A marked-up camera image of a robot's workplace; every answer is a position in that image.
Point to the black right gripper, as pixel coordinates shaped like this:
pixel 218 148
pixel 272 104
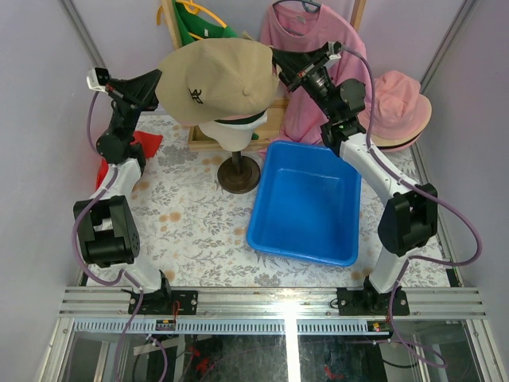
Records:
pixel 297 69

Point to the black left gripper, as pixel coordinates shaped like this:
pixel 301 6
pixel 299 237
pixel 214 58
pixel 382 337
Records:
pixel 130 92

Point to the khaki baseball cap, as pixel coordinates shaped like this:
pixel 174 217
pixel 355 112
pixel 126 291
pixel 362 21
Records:
pixel 217 78

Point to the black cap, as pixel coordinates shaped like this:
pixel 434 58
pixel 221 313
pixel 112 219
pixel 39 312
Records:
pixel 242 124

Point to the pink baseball cap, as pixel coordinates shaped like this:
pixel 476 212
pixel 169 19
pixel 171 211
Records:
pixel 241 119

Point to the white baseball cap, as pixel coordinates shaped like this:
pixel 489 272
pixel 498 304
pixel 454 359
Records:
pixel 251 126

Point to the black bucket hat beige brim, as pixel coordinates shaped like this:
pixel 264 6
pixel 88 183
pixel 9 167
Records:
pixel 381 142

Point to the blue plastic bin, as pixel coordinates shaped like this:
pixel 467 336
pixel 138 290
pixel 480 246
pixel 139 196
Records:
pixel 307 206

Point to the beige mannequin head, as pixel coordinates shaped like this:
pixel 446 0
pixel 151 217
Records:
pixel 230 139

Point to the pink bucket hat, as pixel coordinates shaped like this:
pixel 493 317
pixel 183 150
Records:
pixel 399 147

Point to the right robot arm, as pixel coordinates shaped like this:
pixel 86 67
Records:
pixel 409 217

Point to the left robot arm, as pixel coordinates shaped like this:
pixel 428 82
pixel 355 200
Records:
pixel 104 233

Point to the pink t-shirt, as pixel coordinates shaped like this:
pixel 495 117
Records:
pixel 303 118

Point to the red cloth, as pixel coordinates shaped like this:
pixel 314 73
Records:
pixel 147 142

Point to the grey clothes hanger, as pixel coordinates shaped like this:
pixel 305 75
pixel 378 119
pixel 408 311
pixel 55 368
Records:
pixel 298 8

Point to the wooden clothes rack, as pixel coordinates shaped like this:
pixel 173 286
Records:
pixel 197 140

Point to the green tank top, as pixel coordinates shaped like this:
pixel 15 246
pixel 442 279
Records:
pixel 195 22

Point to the yellow clothes hanger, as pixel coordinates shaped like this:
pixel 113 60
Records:
pixel 165 14

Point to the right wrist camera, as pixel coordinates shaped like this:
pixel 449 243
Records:
pixel 333 51

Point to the aluminium frame rail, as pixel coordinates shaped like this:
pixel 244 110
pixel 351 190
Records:
pixel 229 310

